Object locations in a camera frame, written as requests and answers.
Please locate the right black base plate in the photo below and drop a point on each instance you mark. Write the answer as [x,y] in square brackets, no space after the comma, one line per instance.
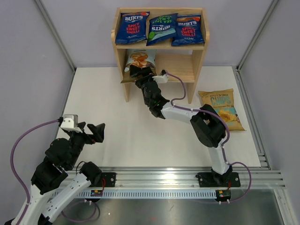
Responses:
[215,180]

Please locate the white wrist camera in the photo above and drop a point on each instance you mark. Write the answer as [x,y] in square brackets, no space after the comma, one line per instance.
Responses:
[163,77]
[70,123]

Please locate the aluminium mounting rail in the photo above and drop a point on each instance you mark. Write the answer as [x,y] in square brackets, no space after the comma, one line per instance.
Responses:
[171,183]

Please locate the wooden two-tier shelf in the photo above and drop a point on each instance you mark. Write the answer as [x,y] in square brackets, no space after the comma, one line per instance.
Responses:
[184,61]

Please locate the blue Burts sea salt bag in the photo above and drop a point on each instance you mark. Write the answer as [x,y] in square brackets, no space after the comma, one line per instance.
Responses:
[162,28]

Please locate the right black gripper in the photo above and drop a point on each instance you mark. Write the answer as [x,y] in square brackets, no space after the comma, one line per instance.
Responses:
[136,71]

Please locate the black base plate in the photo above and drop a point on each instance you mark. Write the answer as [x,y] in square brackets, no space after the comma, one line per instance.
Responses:
[215,180]
[108,179]

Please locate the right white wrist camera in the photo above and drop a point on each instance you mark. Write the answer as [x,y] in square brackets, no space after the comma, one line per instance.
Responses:
[163,77]

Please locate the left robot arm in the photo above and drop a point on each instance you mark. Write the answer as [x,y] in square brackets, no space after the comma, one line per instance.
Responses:
[39,208]

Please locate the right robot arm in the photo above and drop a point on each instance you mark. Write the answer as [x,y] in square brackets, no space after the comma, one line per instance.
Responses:
[208,126]

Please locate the yellow kettle chips bag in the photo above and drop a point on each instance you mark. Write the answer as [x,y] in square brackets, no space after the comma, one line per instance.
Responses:
[222,102]

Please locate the blue Burts chilli bag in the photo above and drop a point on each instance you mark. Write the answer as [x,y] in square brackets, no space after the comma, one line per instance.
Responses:
[188,30]
[132,28]

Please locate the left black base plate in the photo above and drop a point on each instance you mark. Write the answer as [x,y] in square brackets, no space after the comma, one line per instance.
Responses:
[108,179]

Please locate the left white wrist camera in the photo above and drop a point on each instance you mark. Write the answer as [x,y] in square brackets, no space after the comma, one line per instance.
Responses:
[70,123]

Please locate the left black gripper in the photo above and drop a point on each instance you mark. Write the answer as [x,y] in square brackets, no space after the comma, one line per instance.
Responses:
[97,131]

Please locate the light blue cassava chips bag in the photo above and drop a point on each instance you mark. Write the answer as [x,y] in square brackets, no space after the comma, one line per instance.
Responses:
[141,58]

